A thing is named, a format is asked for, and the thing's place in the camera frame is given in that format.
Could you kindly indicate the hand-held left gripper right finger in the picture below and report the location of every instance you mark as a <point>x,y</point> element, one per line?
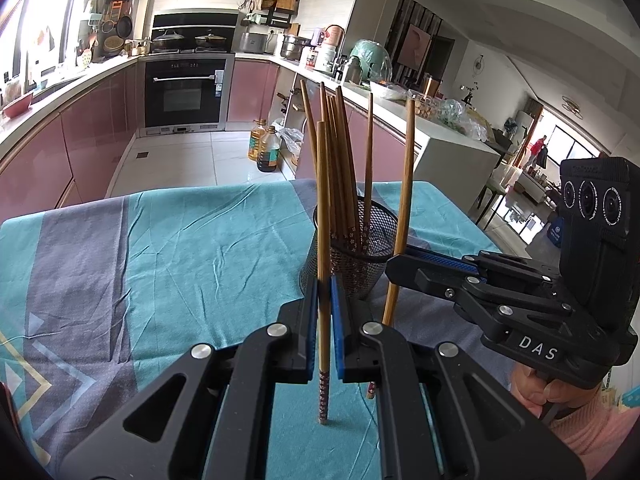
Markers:
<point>337,335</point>

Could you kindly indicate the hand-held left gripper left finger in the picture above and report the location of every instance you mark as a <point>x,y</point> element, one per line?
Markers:
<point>312,330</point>

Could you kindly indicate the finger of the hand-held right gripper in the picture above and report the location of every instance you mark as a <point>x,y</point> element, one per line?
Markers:
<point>425,275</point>
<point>520,267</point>

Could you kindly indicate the black mesh utensil holder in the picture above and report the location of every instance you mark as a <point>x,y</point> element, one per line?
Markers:
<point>360,270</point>

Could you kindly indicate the wooden chopstick red patterned end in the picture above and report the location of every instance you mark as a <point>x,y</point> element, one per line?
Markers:
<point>308,120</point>
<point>369,160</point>
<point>334,125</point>
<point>406,185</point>
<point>324,210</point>

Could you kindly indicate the bundle of wooden chopsticks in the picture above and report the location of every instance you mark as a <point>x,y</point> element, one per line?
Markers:
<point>324,105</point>

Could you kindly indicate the person's right hand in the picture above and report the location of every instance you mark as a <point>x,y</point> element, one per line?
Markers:
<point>527,387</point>

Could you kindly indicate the pink cabinet run with appliances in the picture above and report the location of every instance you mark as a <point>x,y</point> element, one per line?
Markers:
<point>450,155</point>

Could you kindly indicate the teal and grey tablecloth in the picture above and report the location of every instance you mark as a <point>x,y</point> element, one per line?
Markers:
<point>200,260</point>

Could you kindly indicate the plastic bag of greens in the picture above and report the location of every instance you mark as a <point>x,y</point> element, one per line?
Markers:
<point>460,120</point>

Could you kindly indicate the round ceiling lamp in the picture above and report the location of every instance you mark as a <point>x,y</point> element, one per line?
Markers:
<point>571,105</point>

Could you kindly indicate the cooking oil bottles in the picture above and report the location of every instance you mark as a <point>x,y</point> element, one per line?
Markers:
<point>268,152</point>

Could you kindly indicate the clear plastic bag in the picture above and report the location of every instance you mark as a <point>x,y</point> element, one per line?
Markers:
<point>292,145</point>

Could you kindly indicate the white bowl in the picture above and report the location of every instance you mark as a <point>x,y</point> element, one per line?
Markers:
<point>389,92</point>

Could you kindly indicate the yellow cooking oil bottle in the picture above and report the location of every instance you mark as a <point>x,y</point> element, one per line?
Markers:
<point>256,142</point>

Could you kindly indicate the steel thermos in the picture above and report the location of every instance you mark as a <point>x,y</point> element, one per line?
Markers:
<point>353,70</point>

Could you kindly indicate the green appliance under plastic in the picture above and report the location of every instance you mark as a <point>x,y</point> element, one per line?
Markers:
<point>370,60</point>

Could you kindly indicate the white tub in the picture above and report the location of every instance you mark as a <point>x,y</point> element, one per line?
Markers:
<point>326,57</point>

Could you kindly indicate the pink jug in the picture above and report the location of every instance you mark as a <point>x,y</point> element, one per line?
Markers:
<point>334,37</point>

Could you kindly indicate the steel stock pot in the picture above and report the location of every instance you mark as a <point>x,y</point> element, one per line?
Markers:
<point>295,47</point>

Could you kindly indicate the built-in black oven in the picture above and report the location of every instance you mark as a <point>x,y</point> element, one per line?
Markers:
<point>187,95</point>

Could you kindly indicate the steel square container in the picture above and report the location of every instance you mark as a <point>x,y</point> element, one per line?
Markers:
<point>252,42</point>

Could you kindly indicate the pink cabinet run with sink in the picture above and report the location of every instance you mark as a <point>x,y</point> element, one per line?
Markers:
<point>75,140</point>

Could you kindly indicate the steel lidded pan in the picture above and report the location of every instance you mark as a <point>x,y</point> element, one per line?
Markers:
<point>212,42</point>

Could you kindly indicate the dark lidded wok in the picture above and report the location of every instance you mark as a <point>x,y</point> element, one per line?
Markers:
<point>168,42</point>

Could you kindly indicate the black range hood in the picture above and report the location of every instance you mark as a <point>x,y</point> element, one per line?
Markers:
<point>195,21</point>

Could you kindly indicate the woven basket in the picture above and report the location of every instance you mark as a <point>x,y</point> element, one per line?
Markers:
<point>114,44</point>

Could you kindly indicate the hanging frying pan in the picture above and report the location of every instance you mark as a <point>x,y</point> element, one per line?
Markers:
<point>122,26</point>

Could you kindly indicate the red basin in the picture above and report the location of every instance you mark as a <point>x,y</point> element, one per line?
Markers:
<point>17,105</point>

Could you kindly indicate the kitchen window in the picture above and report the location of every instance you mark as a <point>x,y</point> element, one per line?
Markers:
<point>45,10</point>

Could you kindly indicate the wall painting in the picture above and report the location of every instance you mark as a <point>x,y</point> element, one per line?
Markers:
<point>416,45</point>

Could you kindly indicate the black wall rack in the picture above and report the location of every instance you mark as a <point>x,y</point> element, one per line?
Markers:
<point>270,19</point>

